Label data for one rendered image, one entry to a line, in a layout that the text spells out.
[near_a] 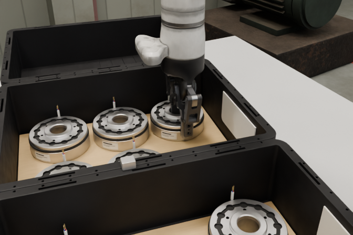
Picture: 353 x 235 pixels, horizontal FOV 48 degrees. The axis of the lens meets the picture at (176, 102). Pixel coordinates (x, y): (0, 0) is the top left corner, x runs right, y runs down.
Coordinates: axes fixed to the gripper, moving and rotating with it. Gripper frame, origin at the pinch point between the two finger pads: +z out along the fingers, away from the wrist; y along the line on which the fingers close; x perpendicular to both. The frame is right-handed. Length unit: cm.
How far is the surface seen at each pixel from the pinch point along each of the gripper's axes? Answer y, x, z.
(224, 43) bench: 70, -40, 15
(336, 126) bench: 9.5, -44.5, 15.5
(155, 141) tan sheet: -0.9, 5.4, 2.8
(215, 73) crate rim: 3.4, -7.8, -7.3
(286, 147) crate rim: -21.1, -8.3, -7.2
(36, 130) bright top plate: 4.8, 25.9, 0.0
